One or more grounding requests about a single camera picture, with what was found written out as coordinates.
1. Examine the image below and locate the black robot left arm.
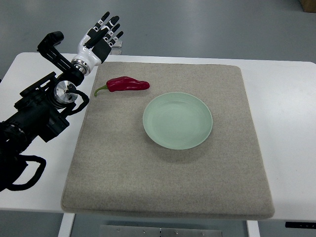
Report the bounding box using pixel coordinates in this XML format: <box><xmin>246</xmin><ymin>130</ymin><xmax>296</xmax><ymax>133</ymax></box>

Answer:
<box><xmin>0</xmin><ymin>31</ymin><xmax>89</xmax><ymax>159</ymax></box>

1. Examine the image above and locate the white table leg left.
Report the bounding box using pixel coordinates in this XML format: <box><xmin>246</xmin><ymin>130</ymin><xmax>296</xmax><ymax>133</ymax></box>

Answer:
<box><xmin>58</xmin><ymin>213</ymin><xmax>75</xmax><ymax>237</ymax></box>

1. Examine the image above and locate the light green plate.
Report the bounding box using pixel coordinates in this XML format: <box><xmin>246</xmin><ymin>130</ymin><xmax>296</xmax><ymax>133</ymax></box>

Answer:
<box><xmin>142</xmin><ymin>92</ymin><xmax>213</xmax><ymax>150</ymax></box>

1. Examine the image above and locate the beige fabric mat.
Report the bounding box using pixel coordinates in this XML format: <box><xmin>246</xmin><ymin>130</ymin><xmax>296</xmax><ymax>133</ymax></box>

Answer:
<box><xmin>60</xmin><ymin>61</ymin><xmax>276</xmax><ymax>221</ymax></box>

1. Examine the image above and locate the brown cardboard box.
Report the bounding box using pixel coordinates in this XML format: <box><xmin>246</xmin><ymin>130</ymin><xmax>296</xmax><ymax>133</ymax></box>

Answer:
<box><xmin>299</xmin><ymin>0</ymin><xmax>316</xmax><ymax>13</ymax></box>

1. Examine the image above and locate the black table control panel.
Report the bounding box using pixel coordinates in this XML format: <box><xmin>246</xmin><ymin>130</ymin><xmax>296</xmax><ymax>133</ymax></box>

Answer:
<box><xmin>285</xmin><ymin>222</ymin><xmax>316</xmax><ymax>229</ymax></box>

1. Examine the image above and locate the grey metal base plate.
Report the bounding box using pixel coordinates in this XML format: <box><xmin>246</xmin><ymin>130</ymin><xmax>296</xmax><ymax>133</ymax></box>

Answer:
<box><xmin>99</xmin><ymin>225</ymin><xmax>223</xmax><ymax>237</ymax></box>

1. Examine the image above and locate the white table leg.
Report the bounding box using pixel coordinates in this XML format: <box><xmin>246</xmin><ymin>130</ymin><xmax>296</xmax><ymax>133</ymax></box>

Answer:
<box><xmin>58</xmin><ymin>213</ymin><xmax>75</xmax><ymax>237</ymax></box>
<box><xmin>246</xmin><ymin>220</ymin><xmax>260</xmax><ymax>237</ymax></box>

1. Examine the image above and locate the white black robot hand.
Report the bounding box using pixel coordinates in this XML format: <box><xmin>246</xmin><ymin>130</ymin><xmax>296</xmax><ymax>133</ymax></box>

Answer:
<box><xmin>71</xmin><ymin>12</ymin><xmax>123</xmax><ymax>76</ymax></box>

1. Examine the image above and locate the white table leg right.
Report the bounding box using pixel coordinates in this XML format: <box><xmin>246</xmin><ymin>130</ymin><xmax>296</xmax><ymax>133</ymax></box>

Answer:
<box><xmin>246</xmin><ymin>220</ymin><xmax>260</xmax><ymax>237</ymax></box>

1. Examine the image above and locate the red pepper green stem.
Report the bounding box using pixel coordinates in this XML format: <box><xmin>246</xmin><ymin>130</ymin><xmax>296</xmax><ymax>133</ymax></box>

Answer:
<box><xmin>94</xmin><ymin>76</ymin><xmax>150</xmax><ymax>97</ymax></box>

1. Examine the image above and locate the black sleeved arm cable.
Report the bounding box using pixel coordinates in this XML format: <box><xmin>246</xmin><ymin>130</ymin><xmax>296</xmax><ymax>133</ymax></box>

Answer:
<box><xmin>0</xmin><ymin>155</ymin><xmax>47</xmax><ymax>192</ymax></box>

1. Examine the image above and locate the metal floor socket plate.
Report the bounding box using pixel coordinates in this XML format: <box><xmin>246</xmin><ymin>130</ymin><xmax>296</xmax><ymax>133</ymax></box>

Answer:
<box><xmin>110</xmin><ymin>39</ymin><xmax>122</xmax><ymax>55</ymax></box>

